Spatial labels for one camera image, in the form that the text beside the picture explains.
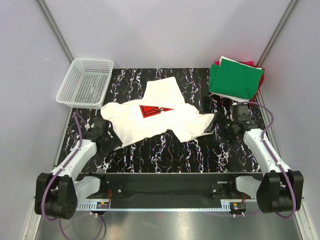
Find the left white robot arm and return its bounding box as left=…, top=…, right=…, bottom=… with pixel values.
left=34, top=118, right=123, bottom=220

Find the green folded t shirt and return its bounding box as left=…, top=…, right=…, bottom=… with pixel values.
left=208, top=56, right=265, bottom=103

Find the left aluminium corner post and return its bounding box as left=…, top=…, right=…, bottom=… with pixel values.
left=35, top=0, right=74, bottom=63

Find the white plastic mesh basket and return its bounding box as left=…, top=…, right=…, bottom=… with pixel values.
left=55, top=57, right=114, bottom=110

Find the white folded t shirt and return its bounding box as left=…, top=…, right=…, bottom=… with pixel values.
left=212, top=56, right=263, bottom=106

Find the right aluminium corner post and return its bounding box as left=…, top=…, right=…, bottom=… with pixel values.
left=257, top=0, right=300, bottom=67

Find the aluminium corner post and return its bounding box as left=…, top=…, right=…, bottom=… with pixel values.
left=35, top=0, right=74, bottom=63
left=257, top=0, right=300, bottom=67

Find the white t shirt red print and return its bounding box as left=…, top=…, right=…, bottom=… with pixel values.
left=100, top=77, right=214, bottom=147

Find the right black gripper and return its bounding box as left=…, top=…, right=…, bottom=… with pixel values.
left=203, top=111, right=237, bottom=146

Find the white slotted cable duct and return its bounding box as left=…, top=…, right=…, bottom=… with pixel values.
left=76, top=200, right=231, bottom=212

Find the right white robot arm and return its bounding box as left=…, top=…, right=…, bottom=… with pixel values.
left=205, top=101, right=304, bottom=219

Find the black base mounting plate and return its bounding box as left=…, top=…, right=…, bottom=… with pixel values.
left=85, top=173, right=251, bottom=206

